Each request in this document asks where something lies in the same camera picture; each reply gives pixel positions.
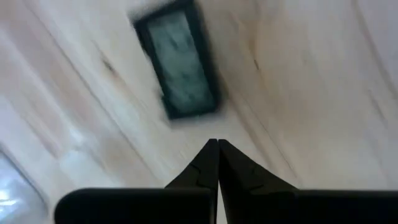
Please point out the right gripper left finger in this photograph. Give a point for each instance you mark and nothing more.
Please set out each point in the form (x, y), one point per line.
(205, 168)

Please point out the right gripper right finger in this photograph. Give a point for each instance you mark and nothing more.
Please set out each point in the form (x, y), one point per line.
(239, 171)

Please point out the black framed digital timer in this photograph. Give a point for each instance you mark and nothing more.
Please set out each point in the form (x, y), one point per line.
(146, 34)

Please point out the clear plastic bin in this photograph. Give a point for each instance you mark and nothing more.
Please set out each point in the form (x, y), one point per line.
(15, 199)

